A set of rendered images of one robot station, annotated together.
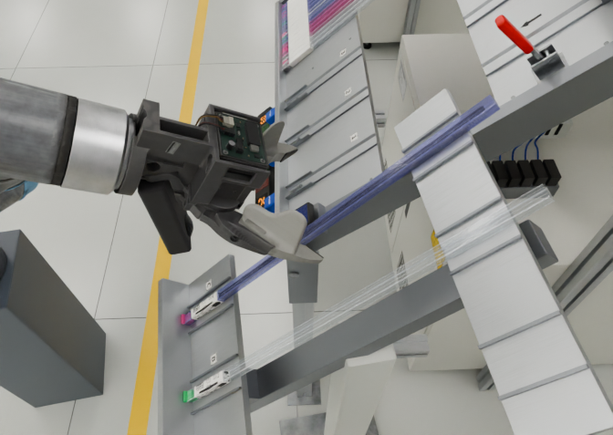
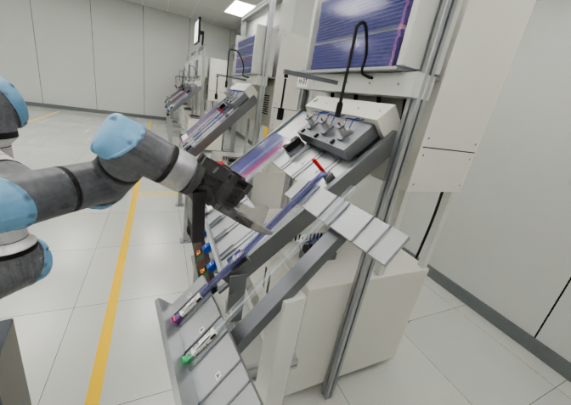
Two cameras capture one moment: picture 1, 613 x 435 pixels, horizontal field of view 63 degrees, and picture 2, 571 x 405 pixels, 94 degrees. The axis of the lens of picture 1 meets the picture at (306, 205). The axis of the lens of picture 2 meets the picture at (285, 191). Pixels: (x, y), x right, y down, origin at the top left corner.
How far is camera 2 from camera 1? 0.33 m
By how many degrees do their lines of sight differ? 39
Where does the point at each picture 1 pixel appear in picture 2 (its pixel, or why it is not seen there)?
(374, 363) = (296, 300)
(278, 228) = (255, 214)
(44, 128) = (168, 147)
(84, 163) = (181, 165)
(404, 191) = (285, 237)
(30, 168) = (158, 162)
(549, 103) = (334, 189)
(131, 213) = (73, 338)
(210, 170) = (231, 179)
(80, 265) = not seen: hidden behind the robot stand
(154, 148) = (207, 168)
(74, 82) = not seen: hidden behind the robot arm
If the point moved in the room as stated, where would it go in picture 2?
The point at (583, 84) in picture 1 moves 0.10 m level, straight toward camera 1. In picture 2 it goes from (343, 182) to (342, 190)
